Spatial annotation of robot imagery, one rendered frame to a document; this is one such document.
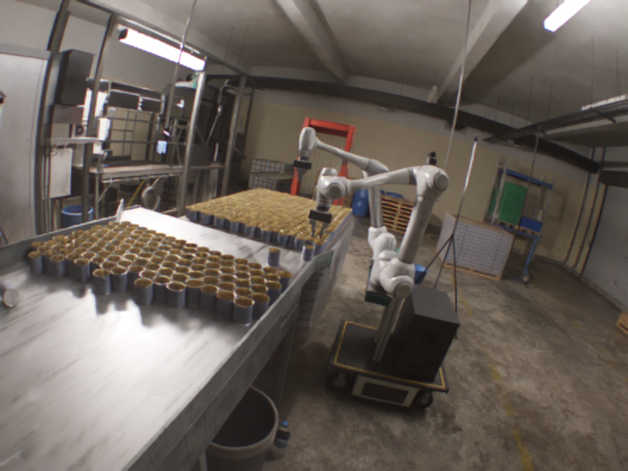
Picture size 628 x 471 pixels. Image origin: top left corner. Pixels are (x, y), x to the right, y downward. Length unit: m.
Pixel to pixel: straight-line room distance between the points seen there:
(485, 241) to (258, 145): 8.74
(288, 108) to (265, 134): 1.34
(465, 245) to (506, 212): 3.91
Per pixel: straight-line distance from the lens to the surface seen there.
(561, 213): 12.81
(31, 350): 1.03
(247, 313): 1.05
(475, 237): 6.64
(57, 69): 3.32
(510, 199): 10.29
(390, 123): 10.88
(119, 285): 1.24
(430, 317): 2.06
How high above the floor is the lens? 1.69
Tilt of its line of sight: 15 degrees down
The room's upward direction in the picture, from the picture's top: 11 degrees clockwise
